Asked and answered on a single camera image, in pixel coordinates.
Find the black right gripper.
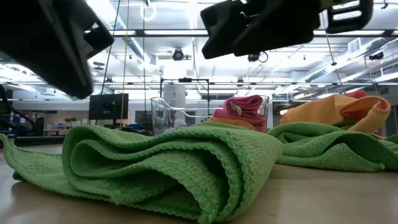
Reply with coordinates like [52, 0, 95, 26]
[233, 0, 374, 57]

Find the pink microfiber towel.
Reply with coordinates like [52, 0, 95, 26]
[214, 108, 268, 133]
[221, 95, 265, 121]

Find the orange microfiber towel with label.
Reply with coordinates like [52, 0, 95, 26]
[210, 116, 256, 131]

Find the small green microfiber towel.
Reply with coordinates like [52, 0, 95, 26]
[0, 121, 284, 224]

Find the large green microfiber towel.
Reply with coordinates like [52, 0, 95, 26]
[267, 122, 398, 173]

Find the black overhead rig beam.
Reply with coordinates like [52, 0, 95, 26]
[110, 29, 398, 39]

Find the black monitor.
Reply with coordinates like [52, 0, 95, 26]
[89, 93, 129, 121]

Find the dark background equipment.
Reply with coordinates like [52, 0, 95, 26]
[0, 83, 45, 147]

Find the low background workbench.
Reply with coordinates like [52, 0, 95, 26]
[43, 117, 91, 137]

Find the clear plastic bin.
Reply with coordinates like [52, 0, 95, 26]
[150, 95, 270, 136]

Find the black ceiling fixture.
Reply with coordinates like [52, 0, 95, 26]
[368, 51, 385, 62]

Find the red rounded background object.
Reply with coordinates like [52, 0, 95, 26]
[345, 90, 368, 99]

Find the dark hanging cable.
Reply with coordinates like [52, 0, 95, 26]
[101, 0, 122, 94]

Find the yellowish hanging rope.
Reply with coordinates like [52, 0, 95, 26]
[119, 0, 131, 128]

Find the white hanging ring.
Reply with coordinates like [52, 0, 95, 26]
[139, 2, 158, 22]

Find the black overhead camera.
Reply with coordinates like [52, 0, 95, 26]
[172, 48, 185, 62]

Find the thin hanging cord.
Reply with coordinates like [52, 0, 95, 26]
[322, 18, 345, 93]

